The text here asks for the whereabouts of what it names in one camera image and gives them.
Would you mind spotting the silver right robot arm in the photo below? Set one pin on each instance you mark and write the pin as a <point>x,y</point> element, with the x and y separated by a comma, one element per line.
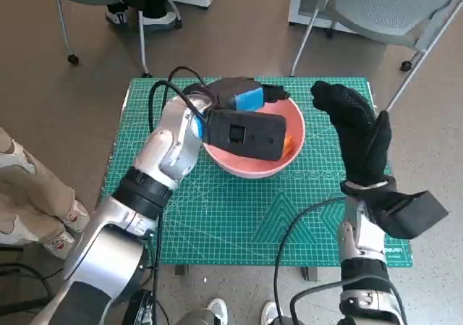
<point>365,238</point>

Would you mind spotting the green cutting mat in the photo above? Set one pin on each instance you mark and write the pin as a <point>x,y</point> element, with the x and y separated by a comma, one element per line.
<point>235,223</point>

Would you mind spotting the grey mesh chair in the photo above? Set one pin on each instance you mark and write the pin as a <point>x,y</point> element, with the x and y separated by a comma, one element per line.
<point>380,6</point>

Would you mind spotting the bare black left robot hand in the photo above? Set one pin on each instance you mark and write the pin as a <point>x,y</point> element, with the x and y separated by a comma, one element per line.
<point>246,93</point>

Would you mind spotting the pink bowl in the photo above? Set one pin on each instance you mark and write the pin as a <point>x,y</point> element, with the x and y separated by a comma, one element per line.
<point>253,167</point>

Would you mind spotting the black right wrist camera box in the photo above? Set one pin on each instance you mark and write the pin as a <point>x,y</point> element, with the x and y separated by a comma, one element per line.
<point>412,216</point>

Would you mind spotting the black floor device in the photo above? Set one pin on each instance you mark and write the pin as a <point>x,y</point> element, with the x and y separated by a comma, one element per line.
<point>139,307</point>

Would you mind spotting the long braided toy bread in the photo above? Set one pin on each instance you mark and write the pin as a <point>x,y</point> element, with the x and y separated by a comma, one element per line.
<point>288,144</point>

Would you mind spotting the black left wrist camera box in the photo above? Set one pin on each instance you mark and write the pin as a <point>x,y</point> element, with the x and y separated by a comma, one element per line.
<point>246,133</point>

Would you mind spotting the white shoe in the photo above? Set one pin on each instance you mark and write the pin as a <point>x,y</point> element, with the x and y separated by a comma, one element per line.
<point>218,311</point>
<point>270,313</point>

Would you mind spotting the black table bracket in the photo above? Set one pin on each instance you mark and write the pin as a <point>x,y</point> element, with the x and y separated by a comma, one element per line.
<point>310,273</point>
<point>182,269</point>

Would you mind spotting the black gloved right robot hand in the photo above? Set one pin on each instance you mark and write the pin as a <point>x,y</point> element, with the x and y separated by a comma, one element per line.
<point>361,140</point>

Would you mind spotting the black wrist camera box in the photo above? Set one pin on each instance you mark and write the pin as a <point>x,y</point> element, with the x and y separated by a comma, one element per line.
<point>412,216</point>
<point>246,133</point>

